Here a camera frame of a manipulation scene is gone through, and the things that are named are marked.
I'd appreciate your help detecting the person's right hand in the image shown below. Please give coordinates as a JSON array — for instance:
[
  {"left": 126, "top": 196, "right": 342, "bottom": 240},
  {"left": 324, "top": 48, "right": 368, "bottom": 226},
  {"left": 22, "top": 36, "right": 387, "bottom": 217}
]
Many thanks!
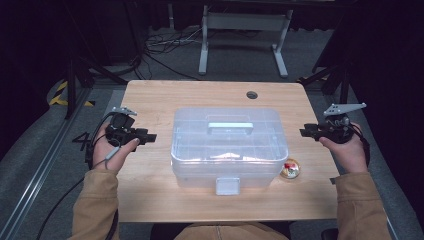
[{"left": 319, "top": 123, "right": 369, "bottom": 174}]

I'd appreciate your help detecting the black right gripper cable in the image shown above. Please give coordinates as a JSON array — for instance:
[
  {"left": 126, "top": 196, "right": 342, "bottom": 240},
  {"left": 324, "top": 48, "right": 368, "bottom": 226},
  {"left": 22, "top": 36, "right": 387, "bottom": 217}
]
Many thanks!
[{"left": 349, "top": 123, "right": 372, "bottom": 168}]

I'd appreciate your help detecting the small round gold red ball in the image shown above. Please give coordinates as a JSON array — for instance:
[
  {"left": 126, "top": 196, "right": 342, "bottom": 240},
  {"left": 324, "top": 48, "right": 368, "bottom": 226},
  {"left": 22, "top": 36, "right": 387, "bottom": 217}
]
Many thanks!
[{"left": 280, "top": 158, "right": 301, "bottom": 180}]

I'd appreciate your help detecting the clear plastic storage box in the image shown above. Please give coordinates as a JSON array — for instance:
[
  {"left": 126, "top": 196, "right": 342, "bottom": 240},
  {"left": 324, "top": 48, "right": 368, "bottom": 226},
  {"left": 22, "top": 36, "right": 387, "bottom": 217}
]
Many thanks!
[{"left": 170, "top": 106, "right": 290, "bottom": 197}]

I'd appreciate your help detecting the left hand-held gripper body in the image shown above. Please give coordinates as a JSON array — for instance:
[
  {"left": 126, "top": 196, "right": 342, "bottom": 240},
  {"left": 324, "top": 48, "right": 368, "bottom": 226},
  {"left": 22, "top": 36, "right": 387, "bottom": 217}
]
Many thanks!
[{"left": 105, "top": 106, "right": 138, "bottom": 147}]

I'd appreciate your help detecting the person's left hand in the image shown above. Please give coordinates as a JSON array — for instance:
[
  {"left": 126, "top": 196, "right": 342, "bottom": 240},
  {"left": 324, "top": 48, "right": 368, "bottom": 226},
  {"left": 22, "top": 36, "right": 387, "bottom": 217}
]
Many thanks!
[{"left": 92, "top": 121, "right": 141, "bottom": 174}]

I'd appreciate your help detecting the black metal stand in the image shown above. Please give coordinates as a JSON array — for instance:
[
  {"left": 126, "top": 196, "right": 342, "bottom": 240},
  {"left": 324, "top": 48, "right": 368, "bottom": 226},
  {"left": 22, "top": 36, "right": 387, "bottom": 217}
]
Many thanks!
[
  {"left": 62, "top": 0, "right": 129, "bottom": 120},
  {"left": 297, "top": 59, "right": 354, "bottom": 105}
]

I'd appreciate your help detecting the yellow black hazard tape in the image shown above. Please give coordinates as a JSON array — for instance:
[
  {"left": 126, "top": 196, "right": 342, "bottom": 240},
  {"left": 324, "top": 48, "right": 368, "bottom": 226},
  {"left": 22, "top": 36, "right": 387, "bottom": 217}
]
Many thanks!
[{"left": 49, "top": 80, "right": 96, "bottom": 108}]

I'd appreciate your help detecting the tangle of floor cables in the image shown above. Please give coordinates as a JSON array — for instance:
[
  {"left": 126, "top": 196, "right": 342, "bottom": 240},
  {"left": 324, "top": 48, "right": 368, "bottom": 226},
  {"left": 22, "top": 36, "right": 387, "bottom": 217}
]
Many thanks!
[{"left": 143, "top": 25, "right": 205, "bottom": 81}]

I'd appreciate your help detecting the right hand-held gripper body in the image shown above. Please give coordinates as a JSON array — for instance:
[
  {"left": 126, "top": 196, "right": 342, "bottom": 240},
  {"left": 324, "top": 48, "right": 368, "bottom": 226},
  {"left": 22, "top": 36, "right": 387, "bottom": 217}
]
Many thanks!
[{"left": 318, "top": 102, "right": 368, "bottom": 145}]

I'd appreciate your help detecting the grey metal desk frame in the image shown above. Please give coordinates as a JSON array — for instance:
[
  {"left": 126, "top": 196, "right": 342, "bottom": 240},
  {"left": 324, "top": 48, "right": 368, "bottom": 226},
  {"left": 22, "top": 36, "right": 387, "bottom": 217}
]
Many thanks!
[{"left": 198, "top": 4, "right": 294, "bottom": 79}]

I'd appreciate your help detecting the person's tan jacket torso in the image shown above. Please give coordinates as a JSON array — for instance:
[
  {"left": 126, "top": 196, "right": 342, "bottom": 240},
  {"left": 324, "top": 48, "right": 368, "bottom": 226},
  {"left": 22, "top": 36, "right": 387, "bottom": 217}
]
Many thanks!
[{"left": 173, "top": 222, "right": 291, "bottom": 240}]

